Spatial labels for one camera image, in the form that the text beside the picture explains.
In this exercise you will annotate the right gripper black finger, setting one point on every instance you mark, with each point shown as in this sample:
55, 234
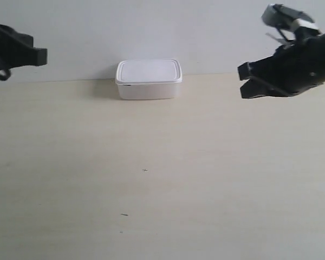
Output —
258, 88
264, 69

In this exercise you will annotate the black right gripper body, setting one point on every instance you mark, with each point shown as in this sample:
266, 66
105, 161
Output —
301, 66

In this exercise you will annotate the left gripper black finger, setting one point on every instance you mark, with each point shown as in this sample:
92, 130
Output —
17, 49

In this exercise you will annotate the white lidded plastic container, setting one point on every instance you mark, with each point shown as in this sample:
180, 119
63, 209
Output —
148, 79

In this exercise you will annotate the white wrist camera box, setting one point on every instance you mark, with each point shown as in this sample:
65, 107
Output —
285, 18

